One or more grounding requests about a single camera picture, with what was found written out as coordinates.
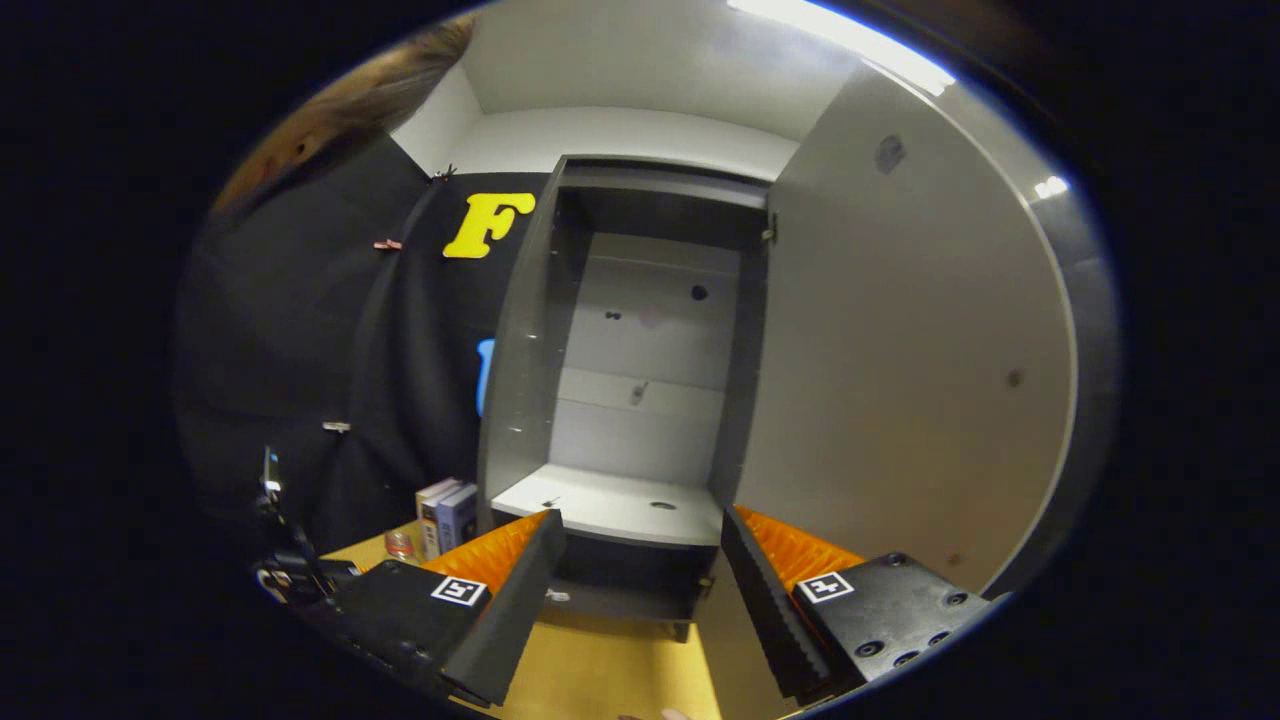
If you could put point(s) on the beige cabinet door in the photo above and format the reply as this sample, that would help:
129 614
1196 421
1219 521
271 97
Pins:
900 350

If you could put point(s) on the black clip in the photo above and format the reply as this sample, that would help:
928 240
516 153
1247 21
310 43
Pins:
445 173

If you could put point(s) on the black backdrop cloth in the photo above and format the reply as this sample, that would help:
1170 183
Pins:
420 330

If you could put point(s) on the long ceiling light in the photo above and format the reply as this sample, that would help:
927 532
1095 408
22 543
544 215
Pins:
840 40

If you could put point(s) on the blue book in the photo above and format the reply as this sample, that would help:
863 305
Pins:
458 515

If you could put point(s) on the navy book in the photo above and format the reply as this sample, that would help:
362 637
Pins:
432 530

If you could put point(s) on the clear bottle red label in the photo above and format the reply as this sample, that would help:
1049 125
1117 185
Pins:
400 545

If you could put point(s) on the small ceiling light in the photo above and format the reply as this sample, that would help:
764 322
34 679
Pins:
1051 187

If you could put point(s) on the grey cabinet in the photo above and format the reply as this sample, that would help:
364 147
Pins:
640 420

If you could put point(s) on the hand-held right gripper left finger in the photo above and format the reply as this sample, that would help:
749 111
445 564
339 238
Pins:
515 600

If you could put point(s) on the white book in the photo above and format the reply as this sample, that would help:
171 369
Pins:
428 500

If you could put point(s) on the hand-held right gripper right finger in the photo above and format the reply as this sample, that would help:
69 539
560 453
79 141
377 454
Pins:
765 600

